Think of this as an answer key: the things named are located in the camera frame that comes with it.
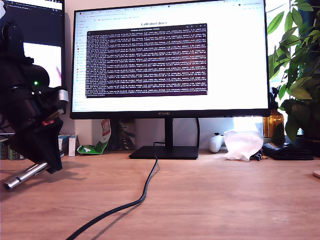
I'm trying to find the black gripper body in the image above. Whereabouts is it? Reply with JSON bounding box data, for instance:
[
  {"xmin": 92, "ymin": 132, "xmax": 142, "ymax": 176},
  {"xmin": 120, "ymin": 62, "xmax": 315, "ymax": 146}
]
[{"xmin": 0, "ymin": 86, "xmax": 63, "ymax": 143}]

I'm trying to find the black plant pot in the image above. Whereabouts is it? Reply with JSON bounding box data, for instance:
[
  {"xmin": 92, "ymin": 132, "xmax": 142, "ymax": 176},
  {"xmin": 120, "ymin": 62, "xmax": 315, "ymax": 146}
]
[{"xmin": 294, "ymin": 136, "xmax": 320, "ymax": 152}]

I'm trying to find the amber glass bottle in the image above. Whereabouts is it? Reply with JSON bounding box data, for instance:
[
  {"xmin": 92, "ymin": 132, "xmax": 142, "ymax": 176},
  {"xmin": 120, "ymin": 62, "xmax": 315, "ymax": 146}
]
[{"xmin": 263, "ymin": 102, "xmax": 285, "ymax": 139}]

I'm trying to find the patterned grey card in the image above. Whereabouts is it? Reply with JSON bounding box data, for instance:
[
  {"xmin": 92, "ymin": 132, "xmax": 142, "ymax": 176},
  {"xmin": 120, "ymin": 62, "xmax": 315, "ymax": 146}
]
[{"xmin": 117, "ymin": 118, "xmax": 137, "ymax": 150}]

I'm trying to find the green leafy plant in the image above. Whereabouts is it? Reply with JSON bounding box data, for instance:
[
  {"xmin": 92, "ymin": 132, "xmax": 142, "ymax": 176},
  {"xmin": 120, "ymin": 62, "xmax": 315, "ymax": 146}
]
[{"xmin": 266, "ymin": 0, "xmax": 320, "ymax": 143}]

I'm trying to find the green white gum bag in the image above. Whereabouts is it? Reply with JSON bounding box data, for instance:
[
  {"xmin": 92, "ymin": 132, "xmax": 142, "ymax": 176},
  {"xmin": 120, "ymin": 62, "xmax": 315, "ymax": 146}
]
[{"xmin": 77, "ymin": 119, "xmax": 112, "ymax": 155}]

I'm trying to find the white game controller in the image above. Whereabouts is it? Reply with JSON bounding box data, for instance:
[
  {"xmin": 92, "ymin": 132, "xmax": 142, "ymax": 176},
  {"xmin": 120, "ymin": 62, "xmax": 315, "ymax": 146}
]
[{"xmin": 208, "ymin": 132, "xmax": 225, "ymax": 154}]

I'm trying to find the black leather pouch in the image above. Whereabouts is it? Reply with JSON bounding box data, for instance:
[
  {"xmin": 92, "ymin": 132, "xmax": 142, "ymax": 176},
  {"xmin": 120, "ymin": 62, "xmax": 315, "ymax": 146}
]
[{"xmin": 262, "ymin": 142, "xmax": 315, "ymax": 161}]

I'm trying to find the green white carton box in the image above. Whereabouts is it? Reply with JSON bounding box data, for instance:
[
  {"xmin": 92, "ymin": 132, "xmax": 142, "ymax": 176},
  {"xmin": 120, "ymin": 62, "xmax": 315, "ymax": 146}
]
[
  {"xmin": 7, "ymin": 146, "xmax": 25, "ymax": 160},
  {"xmin": 0, "ymin": 142, "xmax": 10, "ymax": 160}
]

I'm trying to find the white blue carton box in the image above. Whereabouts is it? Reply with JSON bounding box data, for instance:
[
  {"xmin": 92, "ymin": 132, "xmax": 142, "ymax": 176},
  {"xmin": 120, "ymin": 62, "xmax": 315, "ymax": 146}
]
[
  {"xmin": 68, "ymin": 134, "xmax": 80, "ymax": 157},
  {"xmin": 59, "ymin": 134, "xmax": 71, "ymax": 156}
]

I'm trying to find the black power cable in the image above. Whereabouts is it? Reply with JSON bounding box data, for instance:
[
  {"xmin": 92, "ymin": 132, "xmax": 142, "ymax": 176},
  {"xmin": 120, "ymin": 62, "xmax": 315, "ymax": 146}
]
[{"xmin": 65, "ymin": 141, "xmax": 166, "ymax": 240}]

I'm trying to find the hanging black monitor cable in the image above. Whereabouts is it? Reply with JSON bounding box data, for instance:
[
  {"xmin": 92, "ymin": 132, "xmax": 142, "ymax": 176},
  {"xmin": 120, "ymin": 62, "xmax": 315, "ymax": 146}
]
[{"xmin": 196, "ymin": 117, "xmax": 201, "ymax": 150}]

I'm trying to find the gripper grey camera box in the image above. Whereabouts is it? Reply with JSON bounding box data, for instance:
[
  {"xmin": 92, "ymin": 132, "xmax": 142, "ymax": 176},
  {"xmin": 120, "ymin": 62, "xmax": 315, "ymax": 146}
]
[{"xmin": 41, "ymin": 86, "xmax": 70, "ymax": 116}]

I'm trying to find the metallic laser pointer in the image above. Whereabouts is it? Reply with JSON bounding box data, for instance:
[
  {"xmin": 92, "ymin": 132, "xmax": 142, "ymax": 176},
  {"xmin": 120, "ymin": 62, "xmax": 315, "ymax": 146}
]
[{"xmin": 3, "ymin": 152, "xmax": 65, "ymax": 192}]

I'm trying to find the crumpled white plastic bag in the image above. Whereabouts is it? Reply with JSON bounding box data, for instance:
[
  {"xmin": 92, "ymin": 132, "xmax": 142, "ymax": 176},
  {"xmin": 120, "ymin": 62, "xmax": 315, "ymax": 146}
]
[{"xmin": 223, "ymin": 129, "xmax": 265, "ymax": 162}]

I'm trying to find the black TUF gaming monitor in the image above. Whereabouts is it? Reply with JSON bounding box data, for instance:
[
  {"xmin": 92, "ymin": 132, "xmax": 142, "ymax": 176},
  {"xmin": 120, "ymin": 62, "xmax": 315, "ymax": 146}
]
[{"xmin": 0, "ymin": 0, "xmax": 67, "ymax": 115}]

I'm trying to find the large black Huawei monitor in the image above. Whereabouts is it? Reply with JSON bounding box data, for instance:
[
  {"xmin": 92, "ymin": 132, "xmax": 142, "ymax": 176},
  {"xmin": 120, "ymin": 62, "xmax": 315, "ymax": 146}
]
[{"xmin": 69, "ymin": 0, "xmax": 272, "ymax": 160}]

